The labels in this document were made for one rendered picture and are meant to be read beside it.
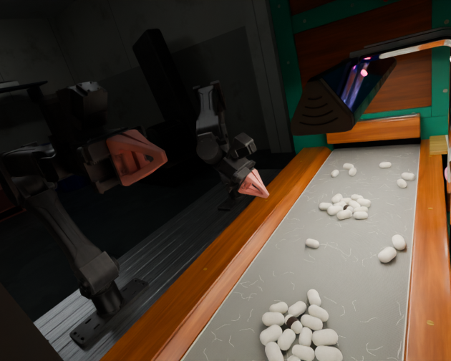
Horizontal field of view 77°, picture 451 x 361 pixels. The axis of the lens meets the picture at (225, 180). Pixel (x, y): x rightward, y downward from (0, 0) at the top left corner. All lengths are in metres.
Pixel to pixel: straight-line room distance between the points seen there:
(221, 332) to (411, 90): 0.96
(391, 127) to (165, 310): 0.91
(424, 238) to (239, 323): 0.38
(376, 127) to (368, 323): 0.75
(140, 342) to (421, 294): 0.46
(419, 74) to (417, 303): 0.81
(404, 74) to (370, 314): 0.83
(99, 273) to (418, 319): 0.61
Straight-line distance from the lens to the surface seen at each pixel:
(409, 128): 1.13
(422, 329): 0.51
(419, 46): 0.59
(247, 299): 0.59
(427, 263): 0.61
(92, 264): 0.73
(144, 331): 0.59
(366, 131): 1.14
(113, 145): 0.39
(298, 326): 0.51
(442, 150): 1.06
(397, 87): 1.18
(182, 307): 0.59
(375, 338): 0.52
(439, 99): 1.17
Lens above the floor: 1.14
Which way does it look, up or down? 20 degrees down
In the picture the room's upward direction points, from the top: 15 degrees counter-clockwise
